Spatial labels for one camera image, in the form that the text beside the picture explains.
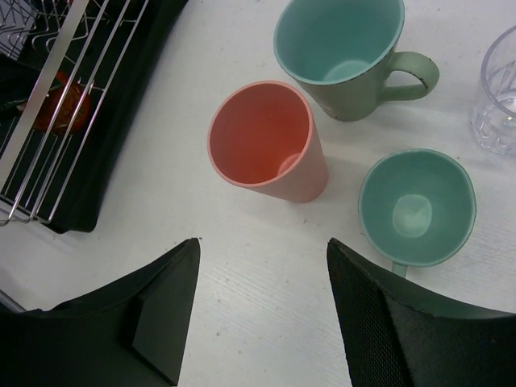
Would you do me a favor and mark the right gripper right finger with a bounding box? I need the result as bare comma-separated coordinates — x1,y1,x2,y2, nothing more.
327,239,515,386

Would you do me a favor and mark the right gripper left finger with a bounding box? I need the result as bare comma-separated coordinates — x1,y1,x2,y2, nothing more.
1,238,201,386

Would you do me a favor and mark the small green teacup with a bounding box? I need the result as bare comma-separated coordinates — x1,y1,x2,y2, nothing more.
358,148,477,277

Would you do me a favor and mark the red smiley mug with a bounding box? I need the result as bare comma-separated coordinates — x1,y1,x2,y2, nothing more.
32,71,91,135

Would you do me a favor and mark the pink plastic cup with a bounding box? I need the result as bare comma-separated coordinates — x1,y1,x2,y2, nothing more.
207,81,329,203

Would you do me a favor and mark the clear glass tumbler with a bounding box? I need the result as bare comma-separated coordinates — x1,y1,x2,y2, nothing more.
470,27,515,156

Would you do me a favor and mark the large green mug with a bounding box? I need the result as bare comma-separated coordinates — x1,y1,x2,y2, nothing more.
273,0,439,122

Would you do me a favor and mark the black drip tray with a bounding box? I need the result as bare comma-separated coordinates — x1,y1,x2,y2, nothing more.
0,0,190,235

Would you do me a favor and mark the metal wire dish rack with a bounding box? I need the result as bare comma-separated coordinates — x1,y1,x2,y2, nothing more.
0,0,142,227

